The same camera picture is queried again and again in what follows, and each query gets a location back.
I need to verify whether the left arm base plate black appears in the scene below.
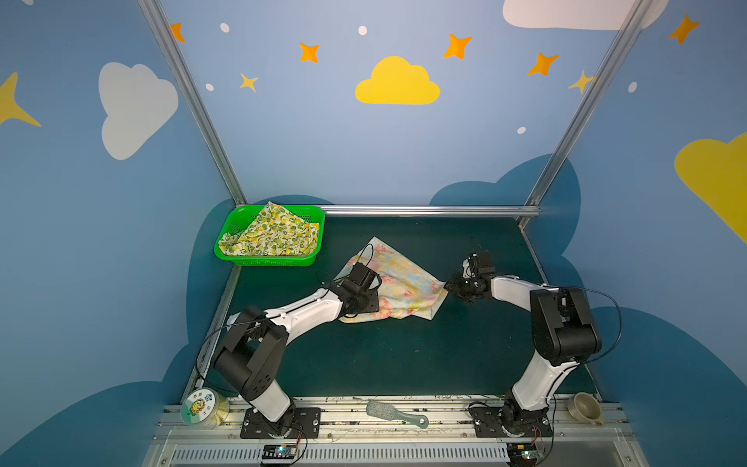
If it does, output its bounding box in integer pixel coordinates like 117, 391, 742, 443
239, 407, 321, 440

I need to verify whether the green lemon print skirt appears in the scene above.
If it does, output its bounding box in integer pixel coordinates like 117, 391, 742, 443
217, 202, 321, 258

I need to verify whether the controller circuit board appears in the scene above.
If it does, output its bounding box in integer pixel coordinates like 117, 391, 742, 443
507, 444, 539, 467
260, 444, 300, 466

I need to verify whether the green plastic basket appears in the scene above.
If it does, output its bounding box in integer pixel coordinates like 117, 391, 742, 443
214, 202, 326, 267

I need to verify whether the beige ceramic cup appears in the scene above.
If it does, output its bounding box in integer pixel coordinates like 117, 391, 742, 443
567, 392, 605, 426

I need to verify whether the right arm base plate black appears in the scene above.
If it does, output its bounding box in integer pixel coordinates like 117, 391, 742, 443
467, 404, 552, 438

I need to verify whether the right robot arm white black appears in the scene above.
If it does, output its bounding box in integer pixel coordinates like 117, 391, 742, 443
445, 274, 603, 434

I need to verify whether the round clear jar green lid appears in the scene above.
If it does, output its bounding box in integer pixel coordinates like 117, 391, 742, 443
180, 387, 231, 429

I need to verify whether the green hair brush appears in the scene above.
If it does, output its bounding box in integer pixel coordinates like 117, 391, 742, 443
366, 400, 429, 429

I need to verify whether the right controller circuit board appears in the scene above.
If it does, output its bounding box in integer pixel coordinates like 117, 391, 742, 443
507, 444, 539, 467

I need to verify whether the aluminium rail base frame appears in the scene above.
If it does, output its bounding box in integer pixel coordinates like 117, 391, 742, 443
142, 395, 648, 466

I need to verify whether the left controller circuit board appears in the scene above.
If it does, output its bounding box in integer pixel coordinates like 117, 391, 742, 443
260, 444, 300, 466

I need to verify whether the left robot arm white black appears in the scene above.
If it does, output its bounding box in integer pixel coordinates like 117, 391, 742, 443
209, 276, 381, 425

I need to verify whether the pastel floral skirt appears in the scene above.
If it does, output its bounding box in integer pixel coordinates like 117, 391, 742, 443
337, 237, 449, 324

